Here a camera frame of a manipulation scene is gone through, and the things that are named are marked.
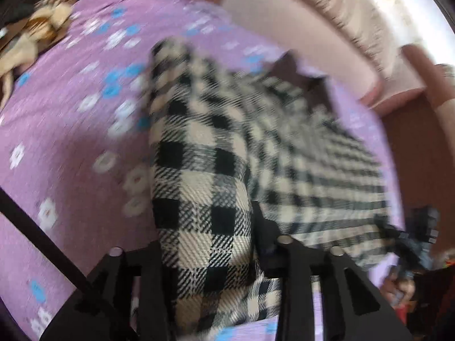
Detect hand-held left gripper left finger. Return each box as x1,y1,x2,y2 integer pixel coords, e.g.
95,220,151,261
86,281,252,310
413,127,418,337
39,240,178,341

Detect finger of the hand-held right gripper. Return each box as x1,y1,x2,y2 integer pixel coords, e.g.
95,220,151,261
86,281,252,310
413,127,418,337
387,206,442,281

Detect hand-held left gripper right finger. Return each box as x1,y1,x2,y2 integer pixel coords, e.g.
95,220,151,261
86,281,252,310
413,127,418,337
251,201,415,341

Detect black and cream checkered garment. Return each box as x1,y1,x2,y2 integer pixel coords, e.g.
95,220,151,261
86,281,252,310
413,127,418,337
144,37,406,338

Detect brown and beige crumpled clothes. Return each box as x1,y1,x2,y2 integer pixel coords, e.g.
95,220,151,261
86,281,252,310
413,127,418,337
0,0,77,111

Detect dark crumpled clothes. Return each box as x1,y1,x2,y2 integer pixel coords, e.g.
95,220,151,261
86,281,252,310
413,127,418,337
0,0,121,32

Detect person's right hand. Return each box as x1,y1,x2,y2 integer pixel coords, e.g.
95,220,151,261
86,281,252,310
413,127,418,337
382,273,418,308

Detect purple floral bedsheet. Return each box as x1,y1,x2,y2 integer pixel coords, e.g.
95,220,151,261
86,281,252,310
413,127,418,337
0,0,404,341

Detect pink upholstered headboard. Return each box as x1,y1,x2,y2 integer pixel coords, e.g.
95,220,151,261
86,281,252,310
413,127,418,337
188,0,455,256

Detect striped cream pillow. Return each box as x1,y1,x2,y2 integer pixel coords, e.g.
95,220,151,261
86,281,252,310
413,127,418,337
259,0,409,75

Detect black cable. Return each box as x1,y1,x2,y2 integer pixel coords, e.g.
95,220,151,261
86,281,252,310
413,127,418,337
0,188,139,341

